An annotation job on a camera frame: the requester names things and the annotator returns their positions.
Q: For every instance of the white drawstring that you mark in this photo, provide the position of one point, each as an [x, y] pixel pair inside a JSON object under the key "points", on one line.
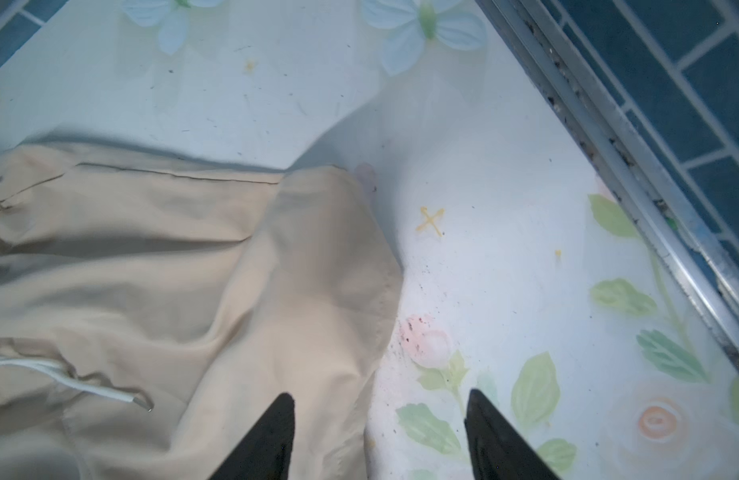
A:
{"points": [[56, 370]]}

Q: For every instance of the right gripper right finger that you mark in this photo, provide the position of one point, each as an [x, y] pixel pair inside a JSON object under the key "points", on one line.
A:
{"points": [[497, 451]]}

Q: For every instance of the aluminium side rail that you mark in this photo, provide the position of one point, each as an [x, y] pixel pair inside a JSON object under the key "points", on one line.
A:
{"points": [[597, 112]]}

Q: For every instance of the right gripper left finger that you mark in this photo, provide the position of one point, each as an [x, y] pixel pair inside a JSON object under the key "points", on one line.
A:
{"points": [[266, 450]]}

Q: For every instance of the beige shorts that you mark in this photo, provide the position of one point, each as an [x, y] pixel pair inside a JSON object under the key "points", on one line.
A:
{"points": [[208, 288]]}

